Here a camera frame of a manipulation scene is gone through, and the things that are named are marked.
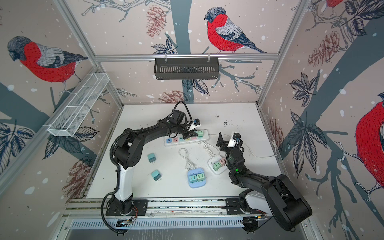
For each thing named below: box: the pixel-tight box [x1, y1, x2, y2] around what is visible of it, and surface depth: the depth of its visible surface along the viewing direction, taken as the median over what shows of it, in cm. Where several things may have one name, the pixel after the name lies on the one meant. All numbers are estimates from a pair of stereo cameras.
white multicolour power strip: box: [164, 130, 210, 146], surface depth 97 cm
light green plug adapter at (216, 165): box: [213, 161, 222, 171], surface depth 83 cm
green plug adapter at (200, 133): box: [197, 130, 204, 138], surface depth 97 cm
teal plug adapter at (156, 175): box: [151, 169, 162, 181], surface depth 85 cm
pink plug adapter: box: [219, 158, 226, 166], surface depth 83 cm
